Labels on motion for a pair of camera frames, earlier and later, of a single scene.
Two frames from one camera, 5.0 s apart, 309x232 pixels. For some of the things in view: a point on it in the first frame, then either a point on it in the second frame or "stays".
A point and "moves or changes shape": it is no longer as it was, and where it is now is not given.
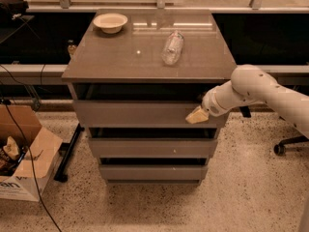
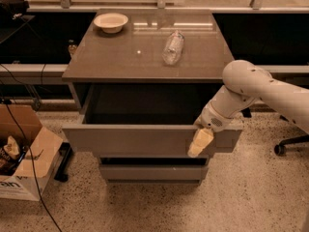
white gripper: [210, 104] → [211, 120]
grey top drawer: [142, 114] moves or changes shape
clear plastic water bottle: [172, 48] stays
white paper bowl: [110, 23] stays
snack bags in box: [12, 153] stays
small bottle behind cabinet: [70, 47] stays
